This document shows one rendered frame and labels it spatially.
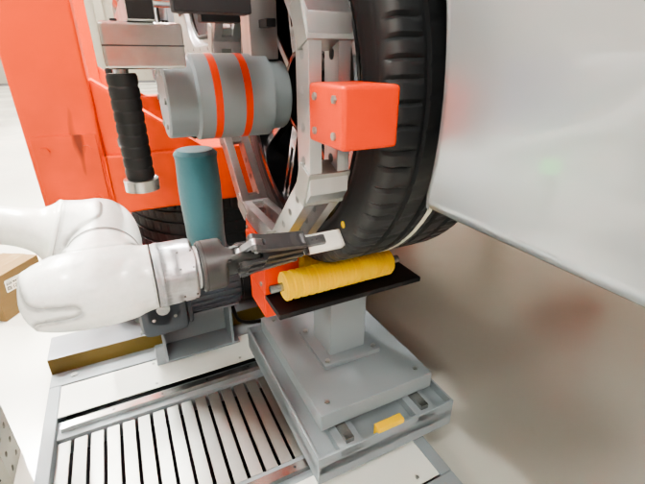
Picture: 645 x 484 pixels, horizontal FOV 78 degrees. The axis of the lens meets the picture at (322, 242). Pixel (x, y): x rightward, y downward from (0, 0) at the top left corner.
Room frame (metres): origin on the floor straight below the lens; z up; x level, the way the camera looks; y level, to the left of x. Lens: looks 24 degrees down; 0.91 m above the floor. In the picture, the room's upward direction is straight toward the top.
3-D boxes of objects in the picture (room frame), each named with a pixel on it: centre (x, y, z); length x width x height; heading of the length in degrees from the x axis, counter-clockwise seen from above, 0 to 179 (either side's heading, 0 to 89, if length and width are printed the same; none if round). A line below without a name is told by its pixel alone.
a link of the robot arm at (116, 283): (0.47, 0.31, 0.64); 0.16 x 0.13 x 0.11; 116
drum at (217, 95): (0.75, 0.17, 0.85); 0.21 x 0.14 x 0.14; 116
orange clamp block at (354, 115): (0.51, -0.03, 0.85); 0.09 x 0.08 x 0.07; 26
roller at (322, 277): (0.72, -0.03, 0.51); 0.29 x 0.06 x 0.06; 116
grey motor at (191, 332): (1.02, 0.33, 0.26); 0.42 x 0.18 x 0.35; 116
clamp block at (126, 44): (0.54, 0.22, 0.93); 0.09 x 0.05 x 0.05; 116
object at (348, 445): (0.86, -0.04, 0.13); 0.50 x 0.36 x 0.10; 26
